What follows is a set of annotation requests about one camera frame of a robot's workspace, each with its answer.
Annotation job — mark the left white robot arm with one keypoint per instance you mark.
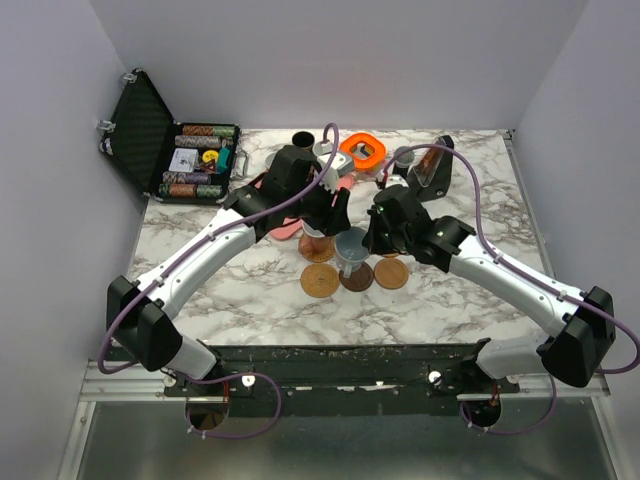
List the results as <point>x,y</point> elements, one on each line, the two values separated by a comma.
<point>140,313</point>

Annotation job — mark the light blue mug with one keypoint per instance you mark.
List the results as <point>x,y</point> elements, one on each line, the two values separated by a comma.
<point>350,253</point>

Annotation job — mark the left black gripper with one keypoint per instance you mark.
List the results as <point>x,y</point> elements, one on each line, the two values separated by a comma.
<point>332,220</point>

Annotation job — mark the pink mug front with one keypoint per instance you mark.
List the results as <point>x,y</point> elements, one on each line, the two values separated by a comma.
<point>313,242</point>

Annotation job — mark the small woven rattan coaster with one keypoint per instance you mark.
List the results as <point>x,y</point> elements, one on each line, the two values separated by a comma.
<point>319,280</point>

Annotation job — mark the black gold mug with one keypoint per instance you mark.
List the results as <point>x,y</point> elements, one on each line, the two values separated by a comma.
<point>304,140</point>

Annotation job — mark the grey mug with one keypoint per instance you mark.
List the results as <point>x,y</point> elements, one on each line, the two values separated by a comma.
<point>342,163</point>

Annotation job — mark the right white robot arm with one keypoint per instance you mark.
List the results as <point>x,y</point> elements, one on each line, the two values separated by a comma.
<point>575,337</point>

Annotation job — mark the large woven rattan coaster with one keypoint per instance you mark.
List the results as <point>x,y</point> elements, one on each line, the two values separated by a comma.
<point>319,257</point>

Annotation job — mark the black poker chip case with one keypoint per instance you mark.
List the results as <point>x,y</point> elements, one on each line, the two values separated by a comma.
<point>165,158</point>

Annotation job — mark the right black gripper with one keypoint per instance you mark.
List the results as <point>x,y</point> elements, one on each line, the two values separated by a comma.
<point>382,229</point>

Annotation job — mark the dark wood coaster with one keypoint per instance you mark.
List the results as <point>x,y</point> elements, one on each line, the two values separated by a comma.
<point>359,279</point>

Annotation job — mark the pink serving tray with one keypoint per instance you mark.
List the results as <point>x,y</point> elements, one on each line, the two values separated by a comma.
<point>285,227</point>

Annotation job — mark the orange lid container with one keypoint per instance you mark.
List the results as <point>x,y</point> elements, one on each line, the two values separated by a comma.
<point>366,151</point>

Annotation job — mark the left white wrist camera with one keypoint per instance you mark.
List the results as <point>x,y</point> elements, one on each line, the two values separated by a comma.
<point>331,180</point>

